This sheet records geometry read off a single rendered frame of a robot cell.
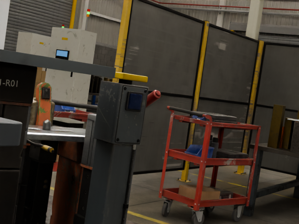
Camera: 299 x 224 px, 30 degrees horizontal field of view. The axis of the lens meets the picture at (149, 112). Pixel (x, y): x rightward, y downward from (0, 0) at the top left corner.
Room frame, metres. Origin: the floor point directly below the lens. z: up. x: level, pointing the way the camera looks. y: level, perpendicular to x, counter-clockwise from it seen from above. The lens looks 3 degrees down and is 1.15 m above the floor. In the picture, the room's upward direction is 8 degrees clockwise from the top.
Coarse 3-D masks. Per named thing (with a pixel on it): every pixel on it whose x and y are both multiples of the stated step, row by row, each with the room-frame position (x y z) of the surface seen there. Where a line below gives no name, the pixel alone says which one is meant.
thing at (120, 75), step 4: (116, 72) 1.04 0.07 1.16; (120, 72) 1.03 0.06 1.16; (116, 76) 1.04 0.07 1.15; (120, 76) 1.03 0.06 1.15; (124, 76) 1.02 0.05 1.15; (128, 76) 1.03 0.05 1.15; (132, 76) 1.04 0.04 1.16; (136, 76) 1.04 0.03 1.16; (140, 76) 1.05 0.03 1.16; (144, 76) 1.05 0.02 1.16; (120, 80) 1.06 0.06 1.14; (124, 80) 1.05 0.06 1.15; (128, 80) 1.05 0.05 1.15; (132, 80) 1.04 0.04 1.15; (136, 80) 1.04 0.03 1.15; (140, 80) 1.05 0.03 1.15; (144, 80) 1.05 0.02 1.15
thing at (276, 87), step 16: (272, 48) 8.20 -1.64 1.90; (288, 48) 8.08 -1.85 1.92; (272, 64) 8.19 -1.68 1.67; (288, 64) 8.06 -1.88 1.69; (272, 80) 8.17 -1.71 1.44; (288, 80) 8.04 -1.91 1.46; (256, 96) 8.26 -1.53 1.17; (272, 96) 8.14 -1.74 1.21; (288, 96) 8.01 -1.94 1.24; (256, 112) 8.25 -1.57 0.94; (288, 112) 7.99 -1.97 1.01; (272, 160) 8.06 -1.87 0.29; (288, 160) 7.94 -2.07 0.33
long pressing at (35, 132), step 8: (32, 128) 1.34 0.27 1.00; (40, 128) 1.35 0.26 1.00; (56, 128) 1.40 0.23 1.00; (64, 128) 1.43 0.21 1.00; (72, 128) 1.46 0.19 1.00; (80, 128) 1.49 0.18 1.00; (32, 136) 1.22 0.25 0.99; (40, 136) 1.23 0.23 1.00; (48, 136) 1.24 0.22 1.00; (56, 136) 1.26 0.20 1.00; (64, 136) 1.27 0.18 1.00; (72, 136) 1.28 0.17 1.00; (80, 136) 1.30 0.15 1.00
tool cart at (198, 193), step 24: (192, 120) 4.72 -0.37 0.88; (216, 120) 4.82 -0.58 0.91; (168, 144) 4.87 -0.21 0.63; (192, 144) 4.88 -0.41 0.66; (216, 144) 5.00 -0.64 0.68; (216, 168) 5.39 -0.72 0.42; (168, 192) 4.83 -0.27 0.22; (192, 192) 4.73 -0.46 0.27; (216, 192) 4.82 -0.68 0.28; (192, 216) 4.66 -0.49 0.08; (240, 216) 5.10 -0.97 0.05
